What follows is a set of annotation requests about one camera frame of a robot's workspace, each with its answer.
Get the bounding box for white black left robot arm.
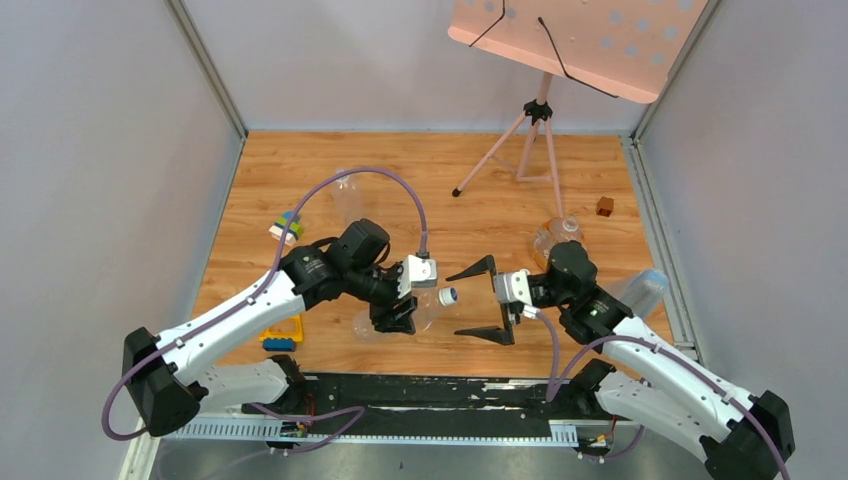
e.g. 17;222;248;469
122;219;438;437

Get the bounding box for orange label plastic bottle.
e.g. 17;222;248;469
532;216;585;270

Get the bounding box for stacked toy building blocks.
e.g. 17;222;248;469
268;211;304;246

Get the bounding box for clear bottle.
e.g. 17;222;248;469
330;175;365;226
352;287;459;343

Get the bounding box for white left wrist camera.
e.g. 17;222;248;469
398;255;438;298

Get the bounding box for yellow triangular toy block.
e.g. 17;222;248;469
259;315;305;353

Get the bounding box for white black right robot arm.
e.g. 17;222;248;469
454;241;795;479

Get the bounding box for black metal base rail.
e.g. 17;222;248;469
135;370;743;448

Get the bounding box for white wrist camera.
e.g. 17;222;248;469
494;268;539;321
398;255;438;298

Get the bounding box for small brown cube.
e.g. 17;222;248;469
595;196;615;218

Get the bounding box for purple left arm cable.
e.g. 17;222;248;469
100;166;432;443

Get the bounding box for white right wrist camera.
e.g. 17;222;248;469
494;268;539;321

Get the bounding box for pink music stand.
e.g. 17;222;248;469
448;0;708;217

